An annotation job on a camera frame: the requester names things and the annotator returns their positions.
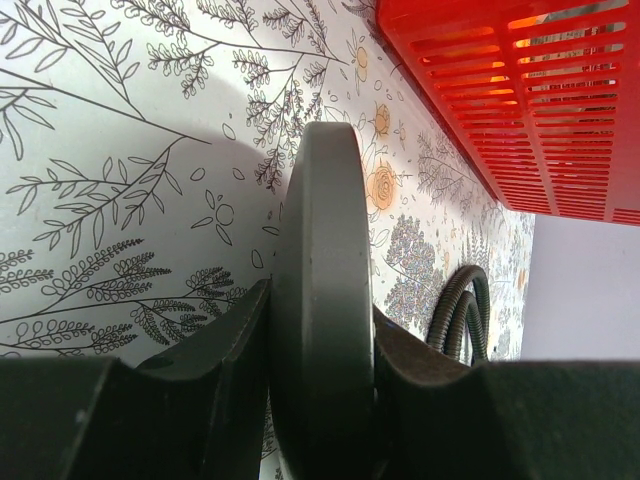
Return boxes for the dark metal shower hose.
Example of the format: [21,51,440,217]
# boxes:
[426,265,492,366]

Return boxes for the floral patterned table mat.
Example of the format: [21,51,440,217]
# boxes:
[1,1,532,367]

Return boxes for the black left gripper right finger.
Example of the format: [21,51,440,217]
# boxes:
[374,313,639,479]

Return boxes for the grey handheld shower head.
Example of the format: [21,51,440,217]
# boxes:
[269,122,374,479]

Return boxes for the red plastic shopping basket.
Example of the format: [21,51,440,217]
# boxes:
[376,1,639,226]

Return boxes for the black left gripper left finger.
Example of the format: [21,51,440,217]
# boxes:
[1,280,271,479]

